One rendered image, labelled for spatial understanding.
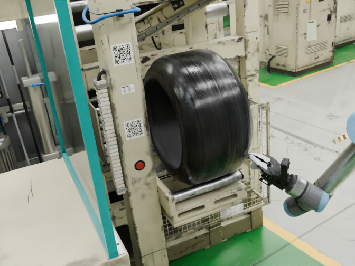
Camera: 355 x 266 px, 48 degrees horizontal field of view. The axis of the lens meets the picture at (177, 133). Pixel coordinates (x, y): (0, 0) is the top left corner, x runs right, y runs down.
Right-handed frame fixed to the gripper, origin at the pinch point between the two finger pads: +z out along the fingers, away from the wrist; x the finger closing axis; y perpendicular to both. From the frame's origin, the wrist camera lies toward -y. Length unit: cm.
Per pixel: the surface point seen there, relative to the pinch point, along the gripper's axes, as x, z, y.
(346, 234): 56, -106, 83
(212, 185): -11.4, 6.1, 16.9
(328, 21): 469, -93, 186
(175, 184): -5.0, 17.2, 42.7
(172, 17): 45, 60, -2
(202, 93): -3.3, 31.2, -18.2
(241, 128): -2.9, 11.6, -13.1
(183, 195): -21.6, 15.3, 19.2
